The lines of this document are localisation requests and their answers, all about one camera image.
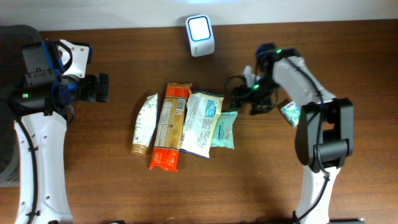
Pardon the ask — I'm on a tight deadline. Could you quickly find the grey plastic mesh basket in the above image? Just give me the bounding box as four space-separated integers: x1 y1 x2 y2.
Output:
1 25 42 188

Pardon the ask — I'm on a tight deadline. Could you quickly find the white barcode scanner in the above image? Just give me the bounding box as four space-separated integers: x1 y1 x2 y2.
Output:
185 14 215 57

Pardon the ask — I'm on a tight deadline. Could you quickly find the teal wet wipes pack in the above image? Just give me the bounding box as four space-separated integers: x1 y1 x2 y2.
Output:
210 111 238 149

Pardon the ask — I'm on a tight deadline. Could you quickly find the orange spaghetti package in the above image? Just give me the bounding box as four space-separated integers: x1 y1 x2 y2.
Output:
149 83 192 172

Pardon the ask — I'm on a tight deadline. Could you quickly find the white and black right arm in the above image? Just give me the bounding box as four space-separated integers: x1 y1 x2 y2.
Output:
229 43 354 223

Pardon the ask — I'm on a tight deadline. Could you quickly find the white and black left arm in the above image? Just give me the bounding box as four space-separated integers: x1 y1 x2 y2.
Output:
6 40 109 223

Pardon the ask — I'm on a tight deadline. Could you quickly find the white bamboo print tube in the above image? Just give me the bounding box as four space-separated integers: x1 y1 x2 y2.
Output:
131 93 158 156

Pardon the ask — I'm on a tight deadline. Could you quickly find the white yellow wipes bag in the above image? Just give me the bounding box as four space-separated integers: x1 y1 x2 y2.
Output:
180 92 224 159

